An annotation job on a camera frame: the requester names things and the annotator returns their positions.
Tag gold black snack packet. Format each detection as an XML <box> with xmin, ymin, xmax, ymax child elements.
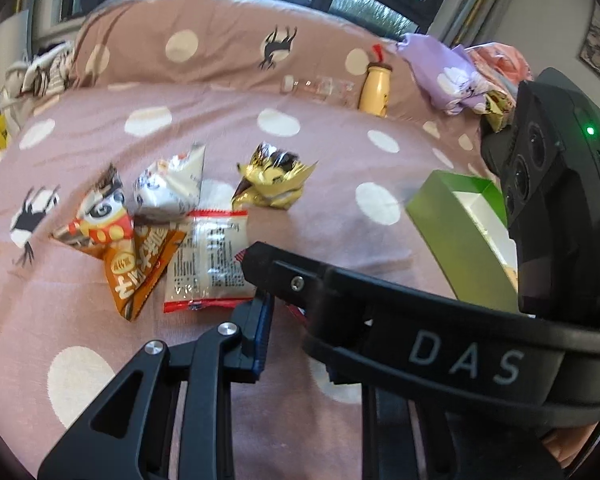
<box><xmin>232</xmin><ymin>142</ymin><xmax>317</xmax><ymax>210</ymax></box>

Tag white silver snack packet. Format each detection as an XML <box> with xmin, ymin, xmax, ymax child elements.
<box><xmin>133</xmin><ymin>143</ymin><xmax>206</xmax><ymax>222</ymax></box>

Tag green white cardboard box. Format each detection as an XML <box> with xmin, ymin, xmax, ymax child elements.
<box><xmin>406</xmin><ymin>170</ymin><xmax>519</xmax><ymax>313</ymax></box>

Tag yellow green snack bag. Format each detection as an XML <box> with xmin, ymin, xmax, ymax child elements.
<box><xmin>484</xmin><ymin>90</ymin><xmax>516</xmax><ymax>132</ymax></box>

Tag clear red edged snack packet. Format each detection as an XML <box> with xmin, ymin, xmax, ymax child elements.
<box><xmin>163</xmin><ymin>210</ymin><xmax>254</xmax><ymax>313</ymax></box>

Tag striped crumpled cloth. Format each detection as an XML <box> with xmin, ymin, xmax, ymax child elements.
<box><xmin>0</xmin><ymin>40</ymin><xmax>74</xmax><ymax>118</ymax></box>

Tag yellow bottle brown cap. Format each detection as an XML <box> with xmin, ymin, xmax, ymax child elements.
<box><xmin>358</xmin><ymin>44</ymin><xmax>393</xmax><ymax>117</ymax></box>

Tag pink polka dot bedsheet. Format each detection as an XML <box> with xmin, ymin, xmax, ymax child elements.
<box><xmin>0</xmin><ymin>0</ymin><xmax>492</xmax><ymax>474</ymax></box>

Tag panda print snack packet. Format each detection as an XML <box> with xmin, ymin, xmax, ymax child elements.
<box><xmin>52</xmin><ymin>165</ymin><xmax>133</xmax><ymax>259</ymax></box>

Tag clear glass jar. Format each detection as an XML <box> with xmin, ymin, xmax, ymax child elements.
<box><xmin>280</xmin><ymin>75</ymin><xmax>355</xmax><ymax>107</ymax></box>

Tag purple polka dot cloth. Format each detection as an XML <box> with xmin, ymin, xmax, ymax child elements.
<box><xmin>396</xmin><ymin>34</ymin><xmax>490</xmax><ymax>115</ymax></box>

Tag pink patterned cloth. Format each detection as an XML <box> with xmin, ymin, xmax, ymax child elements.
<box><xmin>466</xmin><ymin>42</ymin><xmax>534</xmax><ymax>84</ymax></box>

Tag orange triangular snack packet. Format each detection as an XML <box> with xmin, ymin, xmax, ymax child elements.
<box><xmin>102</xmin><ymin>224</ymin><xmax>186</xmax><ymax>322</ymax></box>

